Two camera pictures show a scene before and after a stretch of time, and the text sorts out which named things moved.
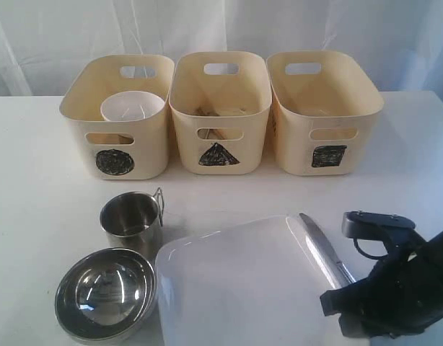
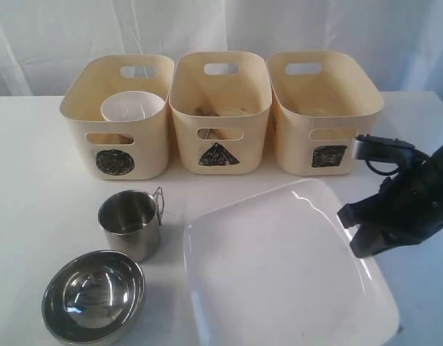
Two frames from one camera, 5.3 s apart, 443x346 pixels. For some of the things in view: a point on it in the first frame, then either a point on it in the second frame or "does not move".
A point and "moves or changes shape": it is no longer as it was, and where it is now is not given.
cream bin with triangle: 218,100 does not move
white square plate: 258,283 moves or changes shape
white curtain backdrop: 35,45 does not move
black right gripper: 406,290 to 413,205
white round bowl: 130,106 does not move
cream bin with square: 325,110 does not move
